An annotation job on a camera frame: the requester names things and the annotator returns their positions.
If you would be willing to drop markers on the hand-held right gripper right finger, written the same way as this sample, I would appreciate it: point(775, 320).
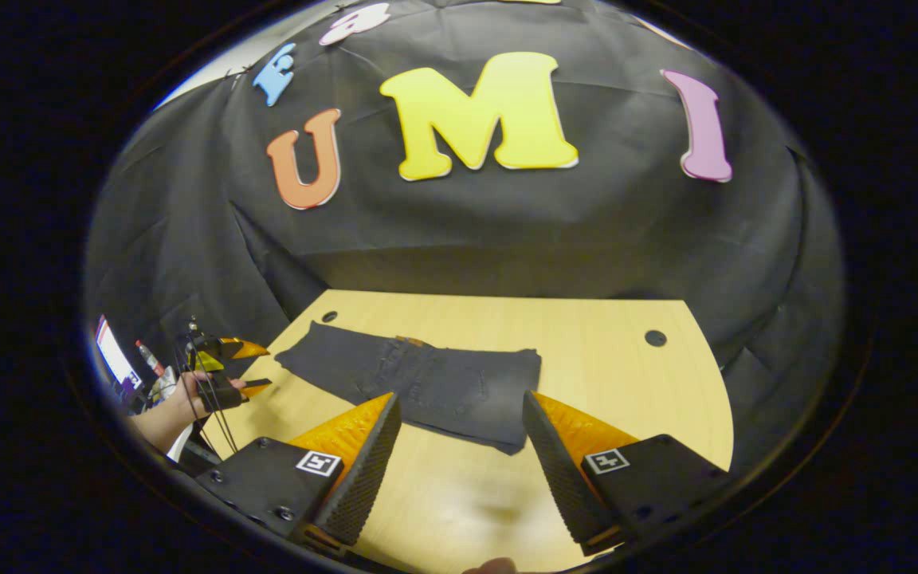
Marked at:
point(562, 478)

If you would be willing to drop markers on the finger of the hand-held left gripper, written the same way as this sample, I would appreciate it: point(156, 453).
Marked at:
point(248, 348)
point(258, 387)

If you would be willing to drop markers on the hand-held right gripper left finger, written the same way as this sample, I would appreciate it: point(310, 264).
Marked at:
point(367, 478)

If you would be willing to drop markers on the black jeans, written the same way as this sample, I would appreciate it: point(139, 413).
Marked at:
point(443, 383)

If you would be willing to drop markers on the red capped bottle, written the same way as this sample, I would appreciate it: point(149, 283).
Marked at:
point(148, 357)

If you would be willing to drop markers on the computer monitor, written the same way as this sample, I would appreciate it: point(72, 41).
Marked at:
point(116, 355)

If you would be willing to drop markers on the black backdrop cloth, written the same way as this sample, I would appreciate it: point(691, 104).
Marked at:
point(507, 223)

